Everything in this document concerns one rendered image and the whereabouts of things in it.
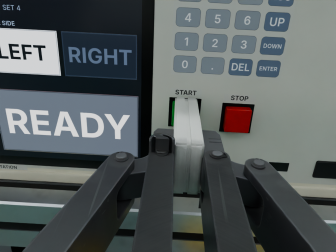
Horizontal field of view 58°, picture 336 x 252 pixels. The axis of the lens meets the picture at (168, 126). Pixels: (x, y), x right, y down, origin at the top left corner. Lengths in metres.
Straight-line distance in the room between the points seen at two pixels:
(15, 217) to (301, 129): 0.22
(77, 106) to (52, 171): 0.06
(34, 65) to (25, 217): 0.11
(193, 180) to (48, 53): 0.13
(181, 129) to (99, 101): 0.08
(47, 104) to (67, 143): 0.03
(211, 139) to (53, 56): 0.12
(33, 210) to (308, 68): 0.22
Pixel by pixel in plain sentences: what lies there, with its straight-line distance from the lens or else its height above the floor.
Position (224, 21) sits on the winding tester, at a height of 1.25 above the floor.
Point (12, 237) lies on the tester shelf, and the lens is 0.28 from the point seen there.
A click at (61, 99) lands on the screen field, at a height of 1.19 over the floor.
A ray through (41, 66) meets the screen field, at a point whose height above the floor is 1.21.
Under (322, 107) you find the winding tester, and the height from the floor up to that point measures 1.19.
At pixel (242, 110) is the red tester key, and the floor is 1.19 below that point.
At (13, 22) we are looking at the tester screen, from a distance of 0.23.
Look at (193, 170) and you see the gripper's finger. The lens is 0.15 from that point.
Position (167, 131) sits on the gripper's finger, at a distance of 0.18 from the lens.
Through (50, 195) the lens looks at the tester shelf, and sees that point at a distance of 0.26.
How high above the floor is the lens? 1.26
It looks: 25 degrees down
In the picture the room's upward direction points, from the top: 3 degrees clockwise
